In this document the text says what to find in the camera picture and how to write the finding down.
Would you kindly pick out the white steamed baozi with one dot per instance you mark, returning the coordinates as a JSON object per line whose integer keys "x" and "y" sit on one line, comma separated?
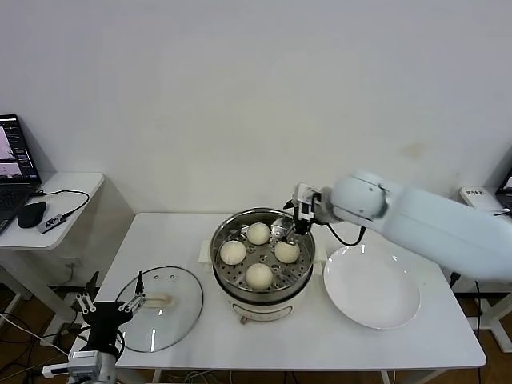
{"x": 287, "y": 252}
{"x": 258, "y": 233}
{"x": 259, "y": 276}
{"x": 233, "y": 253}

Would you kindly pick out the black computer mouse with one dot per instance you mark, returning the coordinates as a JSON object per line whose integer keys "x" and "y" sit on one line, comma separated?
{"x": 32, "y": 216}

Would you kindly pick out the white side table with laptop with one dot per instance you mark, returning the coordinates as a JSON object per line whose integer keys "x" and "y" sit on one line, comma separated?
{"x": 76, "y": 184}

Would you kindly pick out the white side table with adapter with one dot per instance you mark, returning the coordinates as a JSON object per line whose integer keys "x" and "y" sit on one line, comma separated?
{"x": 502, "y": 304}

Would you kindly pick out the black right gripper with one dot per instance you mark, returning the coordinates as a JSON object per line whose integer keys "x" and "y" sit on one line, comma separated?
{"x": 318, "y": 210}

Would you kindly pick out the black laptop with lit screen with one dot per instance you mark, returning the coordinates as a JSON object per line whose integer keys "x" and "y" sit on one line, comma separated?
{"x": 16, "y": 148}

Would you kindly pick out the dark laptop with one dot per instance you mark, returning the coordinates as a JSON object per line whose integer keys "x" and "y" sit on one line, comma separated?
{"x": 506, "y": 188}

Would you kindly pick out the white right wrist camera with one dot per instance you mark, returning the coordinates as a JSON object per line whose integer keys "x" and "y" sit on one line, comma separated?
{"x": 306, "y": 210}

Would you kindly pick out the cream electric cooker base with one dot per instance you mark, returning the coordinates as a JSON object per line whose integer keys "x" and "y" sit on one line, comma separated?
{"x": 260, "y": 310}

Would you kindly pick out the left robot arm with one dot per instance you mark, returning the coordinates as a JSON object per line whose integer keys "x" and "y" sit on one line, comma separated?
{"x": 108, "y": 372}

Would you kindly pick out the stainless steel steamer basket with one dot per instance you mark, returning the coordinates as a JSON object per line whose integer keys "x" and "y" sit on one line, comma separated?
{"x": 222, "y": 230}

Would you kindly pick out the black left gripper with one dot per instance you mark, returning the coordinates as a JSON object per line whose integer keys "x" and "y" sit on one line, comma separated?
{"x": 105, "y": 322}

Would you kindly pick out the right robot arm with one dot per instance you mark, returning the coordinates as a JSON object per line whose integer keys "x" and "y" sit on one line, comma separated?
{"x": 420, "y": 224}

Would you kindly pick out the black portable drive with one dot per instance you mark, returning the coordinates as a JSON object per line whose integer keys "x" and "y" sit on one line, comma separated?
{"x": 52, "y": 224}

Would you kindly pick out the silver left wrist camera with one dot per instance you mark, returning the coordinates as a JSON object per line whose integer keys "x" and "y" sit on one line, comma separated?
{"x": 85, "y": 362}

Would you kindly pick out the white round plate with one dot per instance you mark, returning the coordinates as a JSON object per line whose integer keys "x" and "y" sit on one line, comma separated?
{"x": 372, "y": 288}

